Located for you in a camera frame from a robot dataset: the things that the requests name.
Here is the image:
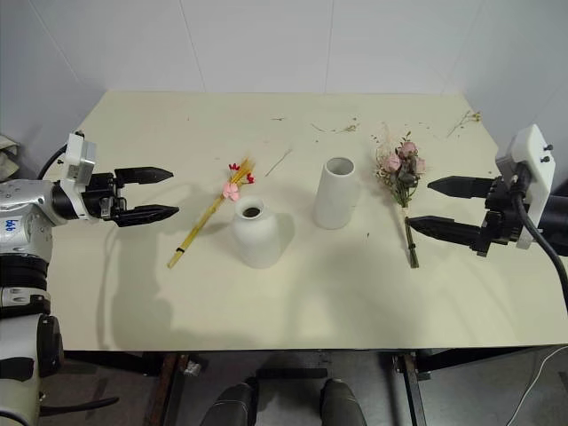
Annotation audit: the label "black curved strap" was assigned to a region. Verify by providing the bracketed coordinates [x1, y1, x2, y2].
[39, 396, 121, 419]

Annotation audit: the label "white bottle-shaped vase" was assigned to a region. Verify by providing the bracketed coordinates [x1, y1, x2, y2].
[231, 195, 286, 271]

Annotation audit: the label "dried pink rose bouquet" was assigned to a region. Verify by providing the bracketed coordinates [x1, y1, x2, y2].
[371, 123, 429, 270]

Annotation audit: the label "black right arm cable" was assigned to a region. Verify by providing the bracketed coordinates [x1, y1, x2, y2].
[509, 171, 568, 308]

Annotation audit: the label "small dried sprig scraps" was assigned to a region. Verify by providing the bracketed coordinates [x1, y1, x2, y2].
[310, 116, 361, 135]

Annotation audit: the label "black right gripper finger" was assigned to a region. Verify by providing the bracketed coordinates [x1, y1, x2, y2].
[427, 175, 493, 200]
[405, 215, 484, 247]

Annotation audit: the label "loose straw stalk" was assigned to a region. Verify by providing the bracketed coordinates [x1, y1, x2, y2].
[264, 149, 293, 178]

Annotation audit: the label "dark rounded shape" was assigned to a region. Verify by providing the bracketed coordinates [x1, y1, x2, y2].
[202, 381, 259, 426]
[319, 377, 367, 426]

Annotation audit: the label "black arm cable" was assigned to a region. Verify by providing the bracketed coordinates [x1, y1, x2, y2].
[36, 143, 68, 181]
[509, 171, 568, 308]

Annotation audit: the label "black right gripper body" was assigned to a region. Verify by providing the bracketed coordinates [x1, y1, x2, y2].
[472, 174, 530, 258]

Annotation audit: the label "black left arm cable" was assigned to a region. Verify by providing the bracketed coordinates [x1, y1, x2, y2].
[36, 143, 68, 181]

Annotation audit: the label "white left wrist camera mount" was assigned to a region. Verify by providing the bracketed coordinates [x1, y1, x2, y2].
[57, 130, 98, 219]

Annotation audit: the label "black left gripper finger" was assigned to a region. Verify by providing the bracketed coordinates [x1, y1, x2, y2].
[112, 203, 181, 229]
[114, 166, 175, 187]

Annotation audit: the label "thin white cable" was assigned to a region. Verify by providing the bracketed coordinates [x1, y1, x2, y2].
[529, 344, 568, 397]

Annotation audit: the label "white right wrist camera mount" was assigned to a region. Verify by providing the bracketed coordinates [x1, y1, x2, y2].
[493, 123, 557, 250]

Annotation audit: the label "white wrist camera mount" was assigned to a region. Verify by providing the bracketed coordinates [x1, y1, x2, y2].
[493, 123, 557, 250]
[57, 130, 98, 219]

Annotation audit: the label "white tall cylinder vase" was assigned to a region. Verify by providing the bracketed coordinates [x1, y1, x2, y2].
[312, 156, 359, 231]

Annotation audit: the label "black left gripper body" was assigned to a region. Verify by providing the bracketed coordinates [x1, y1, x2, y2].
[81, 170, 129, 222]

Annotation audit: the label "yellow-stemmed flower bunch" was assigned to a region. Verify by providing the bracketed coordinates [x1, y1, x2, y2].
[166, 156, 259, 270]

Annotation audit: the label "crumpled pale cloth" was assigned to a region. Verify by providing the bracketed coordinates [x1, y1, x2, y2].
[0, 131, 21, 181]

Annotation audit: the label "rusty metal table leg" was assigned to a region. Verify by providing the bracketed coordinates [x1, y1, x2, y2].
[147, 352, 190, 426]

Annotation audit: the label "black metal table leg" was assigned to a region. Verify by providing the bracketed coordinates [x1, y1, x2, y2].
[391, 349, 428, 426]

